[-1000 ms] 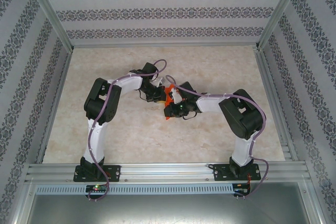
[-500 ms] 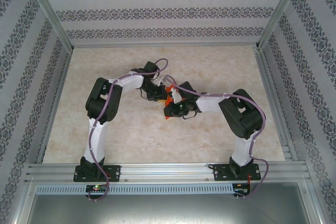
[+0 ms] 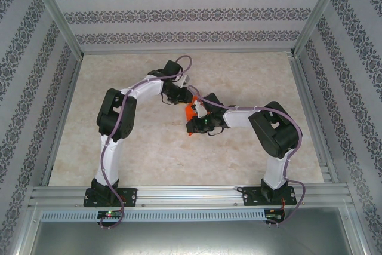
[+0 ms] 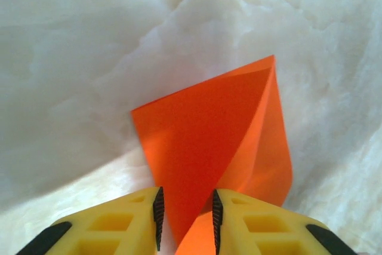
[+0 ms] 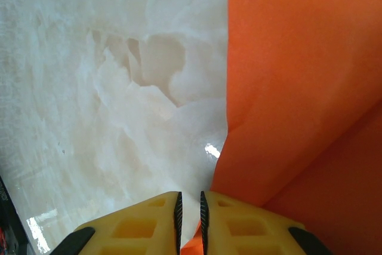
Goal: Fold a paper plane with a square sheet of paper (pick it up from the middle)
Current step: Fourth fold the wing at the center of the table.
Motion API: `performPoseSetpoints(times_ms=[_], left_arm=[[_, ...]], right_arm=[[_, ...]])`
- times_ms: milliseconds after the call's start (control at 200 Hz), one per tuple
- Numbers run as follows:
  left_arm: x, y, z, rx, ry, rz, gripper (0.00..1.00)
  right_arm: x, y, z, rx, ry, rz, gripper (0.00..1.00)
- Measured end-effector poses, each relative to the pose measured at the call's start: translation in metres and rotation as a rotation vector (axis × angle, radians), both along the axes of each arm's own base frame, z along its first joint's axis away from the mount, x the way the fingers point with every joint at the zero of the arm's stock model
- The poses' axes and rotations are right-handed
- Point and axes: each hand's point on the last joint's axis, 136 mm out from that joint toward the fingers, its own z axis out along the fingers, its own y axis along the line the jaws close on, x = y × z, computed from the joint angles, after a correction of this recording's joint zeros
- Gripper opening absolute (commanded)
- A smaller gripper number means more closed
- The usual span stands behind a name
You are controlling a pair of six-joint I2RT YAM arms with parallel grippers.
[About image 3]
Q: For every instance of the orange cloth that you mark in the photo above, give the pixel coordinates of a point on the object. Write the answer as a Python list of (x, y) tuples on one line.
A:
[(190, 113)]

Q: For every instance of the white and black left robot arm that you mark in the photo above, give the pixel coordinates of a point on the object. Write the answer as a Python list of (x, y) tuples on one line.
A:
[(109, 159)]

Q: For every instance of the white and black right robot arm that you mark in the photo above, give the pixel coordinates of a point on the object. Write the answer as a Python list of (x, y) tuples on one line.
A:
[(238, 117)]

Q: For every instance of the grey metal sheet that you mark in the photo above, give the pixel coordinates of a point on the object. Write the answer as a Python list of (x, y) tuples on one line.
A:
[(191, 240)]

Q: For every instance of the small circuit board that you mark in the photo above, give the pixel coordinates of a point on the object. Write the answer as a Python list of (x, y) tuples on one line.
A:
[(273, 218)]

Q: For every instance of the circuit board with green light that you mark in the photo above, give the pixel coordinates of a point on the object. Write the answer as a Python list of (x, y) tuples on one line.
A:
[(109, 214)]

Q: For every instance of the aluminium back rail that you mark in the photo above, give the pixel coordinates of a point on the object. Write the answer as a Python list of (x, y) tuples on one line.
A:
[(188, 51)]

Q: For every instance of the aluminium mounting rail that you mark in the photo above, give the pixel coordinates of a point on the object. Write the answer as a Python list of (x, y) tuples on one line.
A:
[(188, 195)]

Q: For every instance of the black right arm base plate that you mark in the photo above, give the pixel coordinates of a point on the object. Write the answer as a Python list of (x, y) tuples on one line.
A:
[(250, 196)]

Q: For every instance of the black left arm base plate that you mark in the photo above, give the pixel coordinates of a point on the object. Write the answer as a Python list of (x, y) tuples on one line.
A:
[(129, 196)]

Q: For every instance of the aluminium side rail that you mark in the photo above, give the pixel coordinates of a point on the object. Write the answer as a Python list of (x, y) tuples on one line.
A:
[(303, 87), (61, 123)]

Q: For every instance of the aluminium frame post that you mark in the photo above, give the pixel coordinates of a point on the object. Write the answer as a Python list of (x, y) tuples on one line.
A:
[(55, 13), (317, 13)]

